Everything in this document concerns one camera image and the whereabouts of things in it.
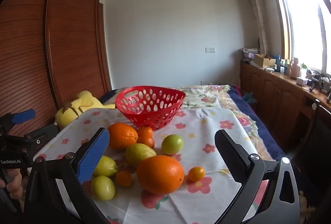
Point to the patterned curtain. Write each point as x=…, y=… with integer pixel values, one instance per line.
x=258, y=17

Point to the round green lemon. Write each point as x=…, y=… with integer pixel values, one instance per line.
x=172, y=144

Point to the teal cloth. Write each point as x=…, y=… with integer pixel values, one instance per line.
x=249, y=97

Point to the window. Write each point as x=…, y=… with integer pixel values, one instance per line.
x=305, y=27

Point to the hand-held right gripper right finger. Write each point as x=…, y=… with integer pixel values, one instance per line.
x=230, y=156

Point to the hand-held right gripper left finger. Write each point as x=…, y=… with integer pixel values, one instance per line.
x=93, y=156

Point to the brown wooden cabinet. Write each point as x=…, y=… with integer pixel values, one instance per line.
x=274, y=100

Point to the yellow plush toy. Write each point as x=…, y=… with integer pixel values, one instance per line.
x=75, y=107

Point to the cardboard box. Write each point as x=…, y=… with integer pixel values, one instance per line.
x=263, y=60

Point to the small mandarin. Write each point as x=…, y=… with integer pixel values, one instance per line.
x=196, y=174
x=145, y=132
x=147, y=143
x=123, y=178

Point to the person's left hand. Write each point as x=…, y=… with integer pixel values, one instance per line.
x=14, y=185

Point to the yellow-green lemon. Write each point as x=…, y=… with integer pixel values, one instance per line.
x=139, y=154
x=107, y=167
x=103, y=187

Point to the large orange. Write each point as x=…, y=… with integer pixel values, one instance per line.
x=121, y=136
x=160, y=175

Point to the floral bedsheet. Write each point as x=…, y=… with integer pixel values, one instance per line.
x=206, y=97

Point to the white wall switch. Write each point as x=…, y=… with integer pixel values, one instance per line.
x=210, y=49

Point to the pile of bags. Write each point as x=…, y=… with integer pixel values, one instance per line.
x=248, y=54

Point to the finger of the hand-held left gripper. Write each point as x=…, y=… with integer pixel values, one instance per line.
x=42, y=133
x=24, y=115

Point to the red perforated plastic basket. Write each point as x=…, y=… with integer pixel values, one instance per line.
x=155, y=120

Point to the pink bottle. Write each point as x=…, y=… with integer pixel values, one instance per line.
x=294, y=70

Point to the white flower-print cloth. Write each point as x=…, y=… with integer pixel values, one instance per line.
x=212, y=203

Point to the small white box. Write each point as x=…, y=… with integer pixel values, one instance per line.
x=302, y=81

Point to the dark blue blanket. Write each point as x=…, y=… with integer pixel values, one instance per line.
x=248, y=112

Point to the brown wooden wardrobe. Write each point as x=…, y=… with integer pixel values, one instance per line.
x=69, y=45

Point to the black tripod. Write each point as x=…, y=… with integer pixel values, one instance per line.
x=316, y=81

